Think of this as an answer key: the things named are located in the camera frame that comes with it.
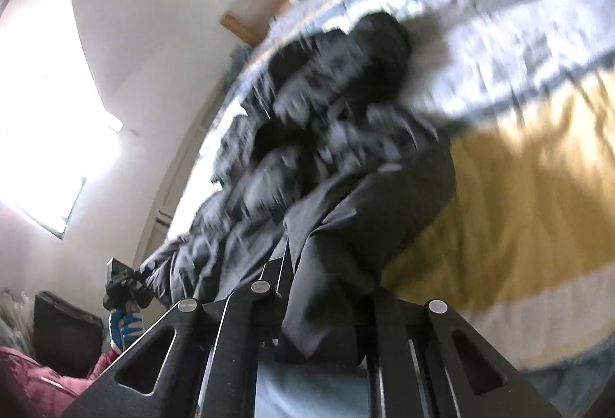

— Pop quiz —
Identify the pink quilted cloth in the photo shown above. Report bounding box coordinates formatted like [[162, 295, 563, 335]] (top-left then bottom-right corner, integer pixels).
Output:
[[1, 347, 120, 417]]

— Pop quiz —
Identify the black puffer down jacket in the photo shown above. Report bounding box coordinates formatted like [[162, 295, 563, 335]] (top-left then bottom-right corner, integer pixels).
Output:
[[140, 12, 455, 367]]

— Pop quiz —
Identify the window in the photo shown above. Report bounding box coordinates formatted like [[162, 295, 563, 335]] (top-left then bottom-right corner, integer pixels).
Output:
[[1, 3, 123, 237]]

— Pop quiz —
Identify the striped duvet cover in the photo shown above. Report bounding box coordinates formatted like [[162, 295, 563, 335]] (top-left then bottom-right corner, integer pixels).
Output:
[[165, 0, 615, 418]]

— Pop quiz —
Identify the beige radiator cover cabinet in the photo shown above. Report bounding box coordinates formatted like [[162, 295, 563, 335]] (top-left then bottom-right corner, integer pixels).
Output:
[[131, 78, 227, 268]]

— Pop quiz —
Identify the black suitcase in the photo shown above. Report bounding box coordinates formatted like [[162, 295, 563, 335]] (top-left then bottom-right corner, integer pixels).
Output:
[[32, 291, 103, 378]]

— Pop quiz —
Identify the blue white gloved hand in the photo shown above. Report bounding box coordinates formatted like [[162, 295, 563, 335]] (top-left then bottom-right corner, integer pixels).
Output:
[[108, 307, 144, 355]]

